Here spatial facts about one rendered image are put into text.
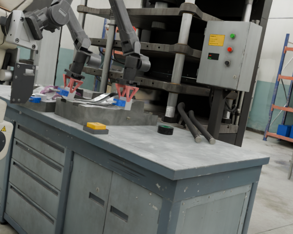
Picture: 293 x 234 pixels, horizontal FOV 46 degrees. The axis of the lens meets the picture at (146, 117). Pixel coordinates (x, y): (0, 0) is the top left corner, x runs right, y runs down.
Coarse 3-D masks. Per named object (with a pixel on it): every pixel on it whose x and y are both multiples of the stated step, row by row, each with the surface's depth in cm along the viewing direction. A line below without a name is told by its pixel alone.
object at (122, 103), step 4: (108, 100) 153; (112, 100) 155; (116, 100) 156; (120, 100) 156; (124, 100) 158; (116, 104) 156; (120, 104) 156; (124, 104) 158; (128, 104) 159; (120, 108) 160; (124, 108) 158; (128, 108) 159
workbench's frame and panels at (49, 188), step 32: (32, 128) 189; (64, 128) 158; (0, 160) 220; (32, 160) 191; (64, 160) 168; (96, 160) 148; (128, 160) 127; (256, 160) 152; (0, 192) 219; (32, 192) 190; (64, 192) 165; (96, 192) 150; (128, 192) 135; (160, 192) 122; (192, 192) 125; (224, 192) 143; (32, 224) 189; (64, 224) 167; (96, 224) 149; (128, 224) 135; (160, 224) 121; (192, 224) 131; (224, 224) 149
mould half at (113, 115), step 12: (60, 108) 173; (72, 108) 165; (84, 108) 158; (96, 108) 162; (108, 108) 168; (132, 108) 179; (72, 120) 165; (84, 120) 159; (96, 120) 164; (108, 120) 169; (120, 120) 175; (132, 120) 180; (144, 120) 187; (156, 120) 194
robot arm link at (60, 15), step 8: (56, 0) 130; (64, 0) 128; (72, 0) 134; (56, 8) 126; (64, 8) 128; (48, 16) 126; (56, 16) 126; (64, 16) 128; (56, 24) 127; (64, 24) 128
